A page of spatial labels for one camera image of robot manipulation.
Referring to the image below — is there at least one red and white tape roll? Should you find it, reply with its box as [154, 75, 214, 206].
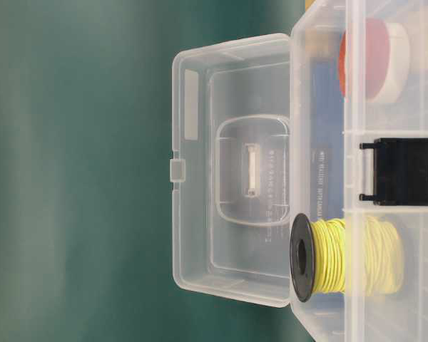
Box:
[337, 18, 412, 104]

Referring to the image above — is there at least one yellow wire spool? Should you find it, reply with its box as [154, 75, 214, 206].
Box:
[289, 213, 404, 303]

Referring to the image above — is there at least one black tool box latch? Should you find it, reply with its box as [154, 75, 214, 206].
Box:
[359, 138, 428, 207]

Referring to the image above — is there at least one clear plastic tool box base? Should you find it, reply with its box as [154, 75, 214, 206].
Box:
[289, 1, 428, 341]

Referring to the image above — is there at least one clear plastic tool box lid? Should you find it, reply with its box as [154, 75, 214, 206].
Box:
[170, 33, 292, 308]

